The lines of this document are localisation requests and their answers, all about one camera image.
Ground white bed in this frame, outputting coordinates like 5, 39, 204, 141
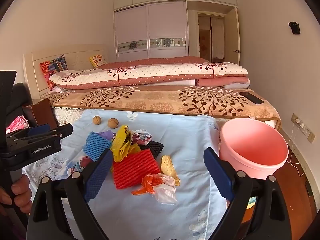
23, 44, 282, 132

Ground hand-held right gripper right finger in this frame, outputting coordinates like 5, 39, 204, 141
203, 147, 293, 240

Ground white door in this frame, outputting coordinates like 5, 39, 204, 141
224, 7, 241, 65

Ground pink plastic bucket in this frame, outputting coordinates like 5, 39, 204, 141
219, 118, 289, 180

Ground blue foam fruit net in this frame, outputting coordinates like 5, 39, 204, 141
83, 131, 112, 162

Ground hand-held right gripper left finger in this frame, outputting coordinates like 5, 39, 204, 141
26, 148, 114, 240

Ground brown leaf-print blanket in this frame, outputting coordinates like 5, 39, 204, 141
47, 84, 282, 130

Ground pink dotted cloth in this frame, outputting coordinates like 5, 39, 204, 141
5, 115, 29, 133

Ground purple face mask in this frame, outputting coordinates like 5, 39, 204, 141
96, 131, 116, 141

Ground white plastic bag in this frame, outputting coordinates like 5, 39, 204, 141
152, 175, 178, 205

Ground white charging cable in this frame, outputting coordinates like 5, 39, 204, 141
286, 124, 304, 177

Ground polka dot folded quilt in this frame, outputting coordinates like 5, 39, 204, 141
49, 57, 248, 90

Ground white patterned wrapper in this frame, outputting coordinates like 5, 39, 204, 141
131, 129, 152, 143

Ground yellow fruit peel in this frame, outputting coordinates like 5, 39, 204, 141
160, 155, 180, 186

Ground grey folded blanket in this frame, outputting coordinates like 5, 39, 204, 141
224, 81, 250, 90

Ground black chair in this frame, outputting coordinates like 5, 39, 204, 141
5, 82, 33, 130

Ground red foam fruit net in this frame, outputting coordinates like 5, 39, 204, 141
112, 149, 162, 190

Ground brown wooden door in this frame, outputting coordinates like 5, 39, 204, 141
199, 16, 225, 60

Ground light blue floral cloth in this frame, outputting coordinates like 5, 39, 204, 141
22, 109, 228, 240

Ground black foam fruit net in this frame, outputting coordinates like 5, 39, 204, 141
138, 140, 165, 159

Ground colourful printed pillow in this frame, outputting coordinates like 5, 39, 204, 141
39, 54, 68, 90

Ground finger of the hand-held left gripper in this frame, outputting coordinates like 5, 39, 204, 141
7, 124, 73, 146
11, 124, 50, 137

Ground yellow plastic wrapper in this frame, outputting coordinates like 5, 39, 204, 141
111, 125, 132, 162

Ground orange plastic bag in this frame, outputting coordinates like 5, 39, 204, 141
132, 174, 160, 196

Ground pink folded blanket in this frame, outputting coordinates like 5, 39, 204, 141
195, 78, 250, 87

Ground black smartphone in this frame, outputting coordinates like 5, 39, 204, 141
239, 91, 264, 105

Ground white sliding door wardrobe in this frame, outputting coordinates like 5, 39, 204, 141
114, 0, 238, 62

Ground person's left hand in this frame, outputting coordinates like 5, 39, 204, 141
0, 174, 33, 215

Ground black wall device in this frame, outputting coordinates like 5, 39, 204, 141
288, 21, 300, 34

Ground yellow floral pillow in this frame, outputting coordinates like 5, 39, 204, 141
89, 54, 108, 68

